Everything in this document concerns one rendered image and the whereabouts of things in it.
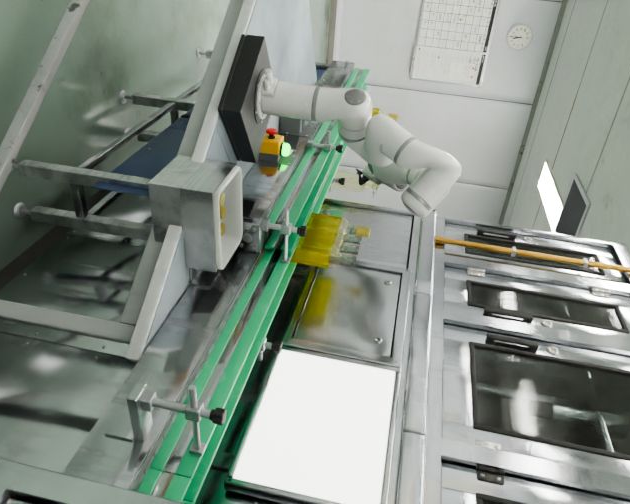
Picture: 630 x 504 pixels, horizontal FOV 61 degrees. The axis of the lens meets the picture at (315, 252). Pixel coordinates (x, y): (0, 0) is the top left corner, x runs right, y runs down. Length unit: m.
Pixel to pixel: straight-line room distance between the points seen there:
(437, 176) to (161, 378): 0.83
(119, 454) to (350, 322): 0.78
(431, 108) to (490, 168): 1.18
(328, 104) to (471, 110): 6.11
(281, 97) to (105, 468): 1.00
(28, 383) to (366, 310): 0.93
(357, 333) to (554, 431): 0.56
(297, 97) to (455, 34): 5.86
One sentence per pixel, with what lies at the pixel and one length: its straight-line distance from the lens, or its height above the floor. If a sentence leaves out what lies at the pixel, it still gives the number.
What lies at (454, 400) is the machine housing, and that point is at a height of 1.47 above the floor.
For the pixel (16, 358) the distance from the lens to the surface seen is 1.64.
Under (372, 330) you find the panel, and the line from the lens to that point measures 1.58.
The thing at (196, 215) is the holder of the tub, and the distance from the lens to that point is 1.29.
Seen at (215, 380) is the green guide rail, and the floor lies 0.92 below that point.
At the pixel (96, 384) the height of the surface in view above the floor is 0.57.
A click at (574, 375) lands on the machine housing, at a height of 1.80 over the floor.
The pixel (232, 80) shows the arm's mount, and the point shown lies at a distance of 1.49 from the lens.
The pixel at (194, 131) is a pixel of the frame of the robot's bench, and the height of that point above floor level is 0.68.
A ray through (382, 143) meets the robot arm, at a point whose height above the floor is 1.17.
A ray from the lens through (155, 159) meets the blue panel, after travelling 1.91.
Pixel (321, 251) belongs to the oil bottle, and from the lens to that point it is 1.60.
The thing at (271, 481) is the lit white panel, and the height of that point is 1.08.
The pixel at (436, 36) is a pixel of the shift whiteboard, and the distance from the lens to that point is 7.31.
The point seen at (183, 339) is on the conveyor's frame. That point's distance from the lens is 1.26.
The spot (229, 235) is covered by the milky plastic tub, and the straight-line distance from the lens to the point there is 1.47.
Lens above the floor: 1.24
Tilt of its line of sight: 8 degrees down
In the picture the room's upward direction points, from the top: 100 degrees clockwise
